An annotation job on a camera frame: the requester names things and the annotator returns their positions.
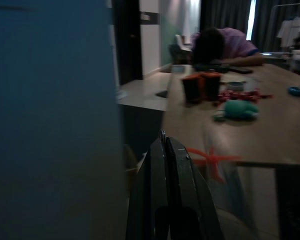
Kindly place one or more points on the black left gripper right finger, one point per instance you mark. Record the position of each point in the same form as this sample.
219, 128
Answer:
187, 195

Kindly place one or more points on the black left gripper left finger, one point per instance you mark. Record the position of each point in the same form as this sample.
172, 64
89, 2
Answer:
152, 190

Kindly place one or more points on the dark floor mat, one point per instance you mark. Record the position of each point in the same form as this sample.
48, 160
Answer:
162, 94

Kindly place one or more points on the teal plush toy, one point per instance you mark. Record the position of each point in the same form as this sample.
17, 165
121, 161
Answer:
237, 110

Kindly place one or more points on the black orange box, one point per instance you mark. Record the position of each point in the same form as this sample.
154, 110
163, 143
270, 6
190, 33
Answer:
192, 87
212, 85

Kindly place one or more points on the grey tape roll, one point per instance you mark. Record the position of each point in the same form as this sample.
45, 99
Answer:
236, 86

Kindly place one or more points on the white magnetic board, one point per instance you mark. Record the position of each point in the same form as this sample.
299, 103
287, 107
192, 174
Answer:
52, 112

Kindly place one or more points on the black phone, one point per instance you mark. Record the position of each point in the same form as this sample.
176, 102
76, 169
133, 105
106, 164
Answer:
242, 70

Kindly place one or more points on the dark door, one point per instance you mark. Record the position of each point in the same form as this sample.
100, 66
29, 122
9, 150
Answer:
128, 45

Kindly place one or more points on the white chair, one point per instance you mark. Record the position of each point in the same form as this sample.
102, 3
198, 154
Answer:
182, 41

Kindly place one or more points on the blue round object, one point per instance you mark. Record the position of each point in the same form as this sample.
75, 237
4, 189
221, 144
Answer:
298, 90

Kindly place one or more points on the dark curtain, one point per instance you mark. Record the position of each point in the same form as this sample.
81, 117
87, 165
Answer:
222, 13
265, 22

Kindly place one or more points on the white hanging shirt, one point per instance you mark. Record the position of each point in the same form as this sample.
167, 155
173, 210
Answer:
291, 31

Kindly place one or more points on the metal clothes rack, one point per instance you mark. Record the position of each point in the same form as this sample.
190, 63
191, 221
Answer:
290, 5

